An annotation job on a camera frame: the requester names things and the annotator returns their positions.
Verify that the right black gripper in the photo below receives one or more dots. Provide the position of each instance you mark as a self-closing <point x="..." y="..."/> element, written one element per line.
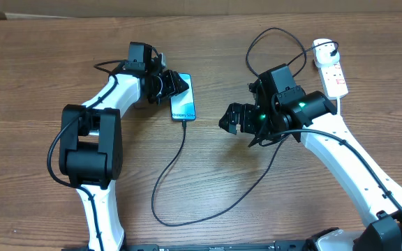
<point x="248" y="113"/>

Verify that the blue Galaxy smartphone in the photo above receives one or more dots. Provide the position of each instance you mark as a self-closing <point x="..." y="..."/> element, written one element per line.
<point x="183" y="106"/>

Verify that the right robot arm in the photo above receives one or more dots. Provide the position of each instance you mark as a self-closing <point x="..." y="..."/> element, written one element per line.
<point x="282" y="108"/>

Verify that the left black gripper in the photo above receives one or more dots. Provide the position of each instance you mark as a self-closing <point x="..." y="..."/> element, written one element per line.
<point x="170" y="79"/>

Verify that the white charger plug adapter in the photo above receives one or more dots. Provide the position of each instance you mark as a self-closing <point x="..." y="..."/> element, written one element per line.
<point x="325" y="52"/>

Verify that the white power strip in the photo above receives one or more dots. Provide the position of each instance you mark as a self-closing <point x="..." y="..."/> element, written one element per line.
<point x="333" y="81"/>

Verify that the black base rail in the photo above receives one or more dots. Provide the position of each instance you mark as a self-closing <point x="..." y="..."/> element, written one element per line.
<point x="275" y="246"/>

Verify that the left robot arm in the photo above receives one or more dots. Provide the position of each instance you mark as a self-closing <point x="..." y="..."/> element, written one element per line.
<point x="87" y="153"/>

